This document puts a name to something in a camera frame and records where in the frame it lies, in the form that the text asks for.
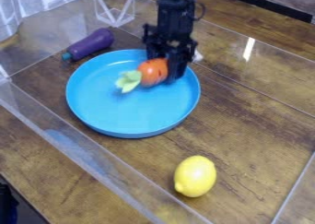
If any yellow toy lemon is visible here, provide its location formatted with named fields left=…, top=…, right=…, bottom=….
left=174, top=155, right=217, bottom=197

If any purple toy eggplant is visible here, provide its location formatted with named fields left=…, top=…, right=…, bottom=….
left=62, top=28, right=115, bottom=61

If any white patterned curtain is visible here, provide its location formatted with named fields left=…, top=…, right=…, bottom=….
left=0, top=0, right=75, bottom=41

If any clear acrylic enclosure wall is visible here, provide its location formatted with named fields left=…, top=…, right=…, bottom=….
left=0, top=0, right=315, bottom=224

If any orange toy carrot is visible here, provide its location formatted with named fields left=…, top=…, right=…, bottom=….
left=116, top=58, right=169, bottom=93

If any black baseboard strip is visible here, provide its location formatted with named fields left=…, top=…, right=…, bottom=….
left=238, top=0, right=313, bottom=23

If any blue round tray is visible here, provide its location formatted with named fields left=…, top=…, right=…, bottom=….
left=66, top=49, right=201, bottom=138

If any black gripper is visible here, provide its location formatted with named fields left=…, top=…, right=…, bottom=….
left=143, top=0, right=198, bottom=83

